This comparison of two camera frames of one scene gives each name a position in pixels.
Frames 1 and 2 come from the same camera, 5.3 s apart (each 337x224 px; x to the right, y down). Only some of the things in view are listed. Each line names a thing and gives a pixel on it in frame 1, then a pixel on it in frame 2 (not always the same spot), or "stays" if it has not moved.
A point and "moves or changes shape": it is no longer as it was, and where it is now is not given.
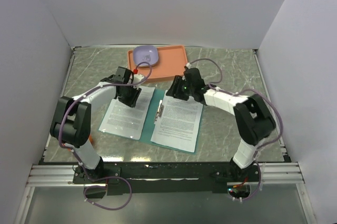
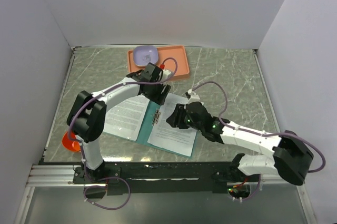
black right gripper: x=177 y=81 → x=176 y=118
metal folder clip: x=160 y=110 moves or changes shape
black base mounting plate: x=165 y=178 stays
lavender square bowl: x=144 y=54 stays
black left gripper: x=131 y=102 → x=159 y=98
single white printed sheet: x=122 y=119 stays
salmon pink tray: x=171 y=61 stays
